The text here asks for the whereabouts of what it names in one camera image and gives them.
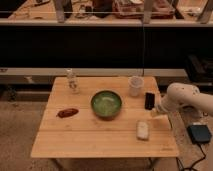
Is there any small clear plastic bottle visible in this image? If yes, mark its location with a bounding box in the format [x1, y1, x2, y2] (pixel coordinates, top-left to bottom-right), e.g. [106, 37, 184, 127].
[67, 69, 79, 94]

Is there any translucent plastic cup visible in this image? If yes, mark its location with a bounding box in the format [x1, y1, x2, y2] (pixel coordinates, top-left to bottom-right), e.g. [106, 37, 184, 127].
[129, 76, 143, 97]

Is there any black box on floor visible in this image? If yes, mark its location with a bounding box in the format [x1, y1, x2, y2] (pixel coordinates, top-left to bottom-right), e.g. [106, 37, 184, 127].
[187, 125, 212, 144]

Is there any green ceramic bowl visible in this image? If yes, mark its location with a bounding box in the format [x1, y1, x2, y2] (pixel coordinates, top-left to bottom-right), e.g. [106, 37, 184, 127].
[91, 90, 122, 119]

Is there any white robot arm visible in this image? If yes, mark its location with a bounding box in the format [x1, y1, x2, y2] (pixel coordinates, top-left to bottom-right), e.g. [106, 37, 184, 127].
[151, 83, 213, 117]

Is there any wooden folding table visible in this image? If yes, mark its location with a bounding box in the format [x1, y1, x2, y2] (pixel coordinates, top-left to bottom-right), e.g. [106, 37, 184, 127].
[30, 76, 180, 171]

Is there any black floor cable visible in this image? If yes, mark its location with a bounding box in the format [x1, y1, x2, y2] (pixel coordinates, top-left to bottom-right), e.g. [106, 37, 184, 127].
[175, 141, 213, 171]

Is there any white rectangular sponge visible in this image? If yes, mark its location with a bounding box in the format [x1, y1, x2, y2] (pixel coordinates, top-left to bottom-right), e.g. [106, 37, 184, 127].
[137, 121, 149, 140]

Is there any black eraser block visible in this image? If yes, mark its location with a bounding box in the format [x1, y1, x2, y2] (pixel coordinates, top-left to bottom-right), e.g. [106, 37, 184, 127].
[145, 93, 155, 110]

